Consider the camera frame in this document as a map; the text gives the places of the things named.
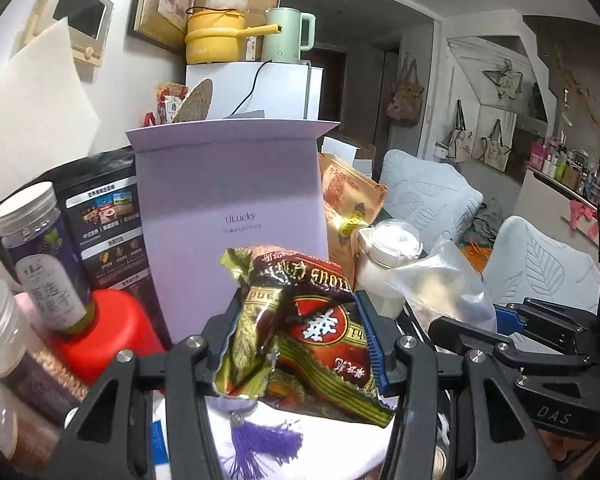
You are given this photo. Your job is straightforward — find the clear jar brown contents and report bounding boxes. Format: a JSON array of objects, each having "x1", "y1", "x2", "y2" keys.
[{"x1": 0, "y1": 390, "x2": 61, "y2": 478}]

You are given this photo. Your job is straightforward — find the red green snack packet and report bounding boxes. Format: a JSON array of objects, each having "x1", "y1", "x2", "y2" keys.
[{"x1": 214, "y1": 246, "x2": 398, "y2": 428}]

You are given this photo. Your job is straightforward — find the yellow cooking pot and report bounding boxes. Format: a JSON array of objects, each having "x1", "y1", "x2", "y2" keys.
[{"x1": 184, "y1": 7, "x2": 281, "y2": 66}]

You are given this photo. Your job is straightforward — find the orange snack bag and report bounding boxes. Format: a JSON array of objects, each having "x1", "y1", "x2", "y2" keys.
[{"x1": 317, "y1": 152, "x2": 388, "y2": 286}]

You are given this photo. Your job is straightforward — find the gold framed picture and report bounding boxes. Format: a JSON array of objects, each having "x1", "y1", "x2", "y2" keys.
[{"x1": 127, "y1": 0, "x2": 203, "y2": 53}]

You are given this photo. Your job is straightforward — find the pink ribbon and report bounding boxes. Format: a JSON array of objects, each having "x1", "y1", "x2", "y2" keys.
[{"x1": 569, "y1": 200, "x2": 598, "y2": 231}]

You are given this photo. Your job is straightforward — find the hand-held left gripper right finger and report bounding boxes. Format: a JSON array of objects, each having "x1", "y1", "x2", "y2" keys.
[{"x1": 352, "y1": 290, "x2": 558, "y2": 480}]

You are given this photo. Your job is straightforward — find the purple gift box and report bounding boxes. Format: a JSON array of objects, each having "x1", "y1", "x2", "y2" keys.
[{"x1": 125, "y1": 119, "x2": 406, "y2": 480}]

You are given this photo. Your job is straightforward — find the large white carton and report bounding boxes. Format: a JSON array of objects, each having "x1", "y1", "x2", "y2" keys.
[{"x1": 322, "y1": 135, "x2": 376, "y2": 176}]

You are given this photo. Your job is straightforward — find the clear bag white contents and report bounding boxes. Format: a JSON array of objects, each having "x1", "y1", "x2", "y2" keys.
[{"x1": 384, "y1": 237, "x2": 498, "y2": 333}]

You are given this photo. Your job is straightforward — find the jar with purple label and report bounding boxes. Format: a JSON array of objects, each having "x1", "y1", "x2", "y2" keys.
[{"x1": 0, "y1": 181, "x2": 93, "y2": 336}]

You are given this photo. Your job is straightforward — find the white ceramic teapot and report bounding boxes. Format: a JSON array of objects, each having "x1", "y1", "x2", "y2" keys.
[{"x1": 354, "y1": 220, "x2": 425, "y2": 318}]

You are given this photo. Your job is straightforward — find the black snack bag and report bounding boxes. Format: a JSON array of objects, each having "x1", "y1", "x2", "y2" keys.
[{"x1": 0, "y1": 147, "x2": 156, "y2": 311}]

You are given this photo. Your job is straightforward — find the beige wall intercom panel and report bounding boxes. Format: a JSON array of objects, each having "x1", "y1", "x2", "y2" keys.
[{"x1": 20, "y1": 0, "x2": 115, "y2": 68}]

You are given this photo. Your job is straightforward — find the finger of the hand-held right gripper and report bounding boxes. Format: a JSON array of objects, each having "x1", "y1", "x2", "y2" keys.
[
  {"x1": 427, "y1": 316, "x2": 598, "y2": 386},
  {"x1": 495, "y1": 297, "x2": 600, "y2": 348}
]

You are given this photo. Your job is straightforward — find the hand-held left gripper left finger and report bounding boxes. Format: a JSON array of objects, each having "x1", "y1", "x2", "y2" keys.
[{"x1": 45, "y1": 295, "x2": 246, "y2": 480}]

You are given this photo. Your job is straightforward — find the purple tassel sachet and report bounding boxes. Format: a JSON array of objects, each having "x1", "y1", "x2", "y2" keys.
[{"x1": 220, "y1": 392, "x2": 303, "y2": 478}]

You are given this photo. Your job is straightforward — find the row of cosmetic bottles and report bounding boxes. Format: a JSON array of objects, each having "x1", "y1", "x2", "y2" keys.
[{"x1": 527, "y1": 130, "x2": 600, "y2": 206}]

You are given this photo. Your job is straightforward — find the white foam board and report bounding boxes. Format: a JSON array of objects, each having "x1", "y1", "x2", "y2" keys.
[{"x1": 0, "y1": 16, "x2": 103, "y2": 211}]

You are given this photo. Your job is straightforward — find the red snack bag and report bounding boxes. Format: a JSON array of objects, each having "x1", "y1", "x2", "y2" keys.
[{"x1": 145, "y1": 82, "x2": 190, "y2": 126}]

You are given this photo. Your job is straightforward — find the patterned brown tote bag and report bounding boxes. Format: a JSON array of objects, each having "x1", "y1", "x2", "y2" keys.
[{"x1": 386, "y1": 57, "x2": 426, "y2": 128}]

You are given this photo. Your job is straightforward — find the dark wooden door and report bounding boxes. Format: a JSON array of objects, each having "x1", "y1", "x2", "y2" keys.
[{"x1": 310, "y1": 47, "x2": 348, "y2": 121}]

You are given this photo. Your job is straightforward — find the colourful orange bag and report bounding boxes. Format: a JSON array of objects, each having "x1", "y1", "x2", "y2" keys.
[{"x1": 460, "y1": 240, "x2": 496, "y2": 266}]

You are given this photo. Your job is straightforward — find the beige canvas tote bag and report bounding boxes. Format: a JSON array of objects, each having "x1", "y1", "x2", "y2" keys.
[
  {"x1": 445, "y1": 99, "x2": 476, "y2": 163},
  {"x1": 472, "y1": 119, "x2": 513, "y2": 171}
]

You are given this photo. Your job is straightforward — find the red plastic container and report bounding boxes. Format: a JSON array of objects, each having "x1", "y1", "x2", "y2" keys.
[{"x1": 47, "y1": 289, "x2": 173, "y2": 388}]

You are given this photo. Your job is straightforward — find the black power cable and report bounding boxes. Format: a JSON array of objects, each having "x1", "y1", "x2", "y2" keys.
[{"x1": 222, "y1": 60, "x2": 273, "y2": 121}]

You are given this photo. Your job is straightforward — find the green electric kettle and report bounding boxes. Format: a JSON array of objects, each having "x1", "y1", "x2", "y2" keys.
[{"x1": 261, "y1": 7, "x2": 317, "y2": 65}]

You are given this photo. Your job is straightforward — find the white counter cabinet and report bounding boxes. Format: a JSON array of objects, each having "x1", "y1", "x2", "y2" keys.
[{"x1": 512, "y1": 167, "x2": 600, "y2": 246}]

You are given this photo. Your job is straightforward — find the white refrigerator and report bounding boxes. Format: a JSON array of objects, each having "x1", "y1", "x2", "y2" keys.
[{"x1": 185, "y1": 60, "x2": 325, "y2": 123}]

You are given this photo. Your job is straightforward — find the clear jar dark contents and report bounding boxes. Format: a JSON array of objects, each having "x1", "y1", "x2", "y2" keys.
[{"x1": 0, "y1": 279, "x2": 81, "y2": 421}]

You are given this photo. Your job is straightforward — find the round woven fan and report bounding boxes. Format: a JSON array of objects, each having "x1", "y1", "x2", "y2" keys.
[{"x1": 172, "y1": 78, "x2": 214, "y2": 123}]

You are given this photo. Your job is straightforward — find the grey leaf pattern chair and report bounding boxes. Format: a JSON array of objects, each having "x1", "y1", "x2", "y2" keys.
[
  {"x1": 482, "y1": 215, "x2": 600, "y2": 313},
  {"x1": 377, "y1": 149, "x2": 485, "y2": 256}
]

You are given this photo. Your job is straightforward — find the star shaped canvas bag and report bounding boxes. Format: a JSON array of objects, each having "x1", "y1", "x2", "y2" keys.
[{"x1": 482, "y1": 57, "x2": 525, "y2": 103}]

